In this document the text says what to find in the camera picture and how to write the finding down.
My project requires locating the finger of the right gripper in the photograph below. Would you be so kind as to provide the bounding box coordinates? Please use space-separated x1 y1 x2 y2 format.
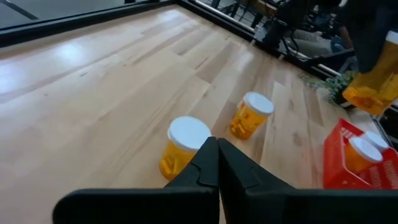
353 21 389 74

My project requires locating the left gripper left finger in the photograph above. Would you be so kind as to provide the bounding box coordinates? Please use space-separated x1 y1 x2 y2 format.
52 136 220 224

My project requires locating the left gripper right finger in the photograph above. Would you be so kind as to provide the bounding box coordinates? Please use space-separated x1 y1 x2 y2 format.
218 138 398 224

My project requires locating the amber pill bottle white cap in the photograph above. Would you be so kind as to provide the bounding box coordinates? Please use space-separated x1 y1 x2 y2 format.
341 30 398 115
229 91 275 141
159 116 213 182
344 136 384 175

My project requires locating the red slotted plastic basket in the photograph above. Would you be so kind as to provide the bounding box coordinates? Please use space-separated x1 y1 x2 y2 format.
322 118 398 190

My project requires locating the small green potted plant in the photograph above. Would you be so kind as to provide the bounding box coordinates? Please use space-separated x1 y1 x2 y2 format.
300 70 355 106

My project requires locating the black aluminium rig frame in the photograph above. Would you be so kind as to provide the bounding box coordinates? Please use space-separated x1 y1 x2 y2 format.
0 0 358 80

